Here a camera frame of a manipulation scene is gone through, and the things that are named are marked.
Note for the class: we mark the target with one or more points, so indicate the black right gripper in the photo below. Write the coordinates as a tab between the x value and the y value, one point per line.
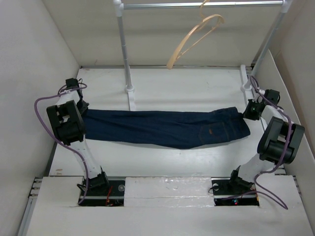
247	114

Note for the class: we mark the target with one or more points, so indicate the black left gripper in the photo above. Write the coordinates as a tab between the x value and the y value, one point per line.
83	109

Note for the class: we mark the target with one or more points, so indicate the dark blue denim trousers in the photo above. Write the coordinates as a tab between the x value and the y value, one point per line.
180	130

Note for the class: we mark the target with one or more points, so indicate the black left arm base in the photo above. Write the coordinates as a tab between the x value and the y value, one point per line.
112	196

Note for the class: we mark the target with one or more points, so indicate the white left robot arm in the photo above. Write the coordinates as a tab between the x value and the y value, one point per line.
66	120

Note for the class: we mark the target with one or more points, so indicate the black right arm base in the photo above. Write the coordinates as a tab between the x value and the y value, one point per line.
226	194

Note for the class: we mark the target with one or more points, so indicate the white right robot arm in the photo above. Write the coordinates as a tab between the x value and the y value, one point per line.
279	143

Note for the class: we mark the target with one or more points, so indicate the metal clothes rack frame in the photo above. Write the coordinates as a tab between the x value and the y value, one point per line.
120	7

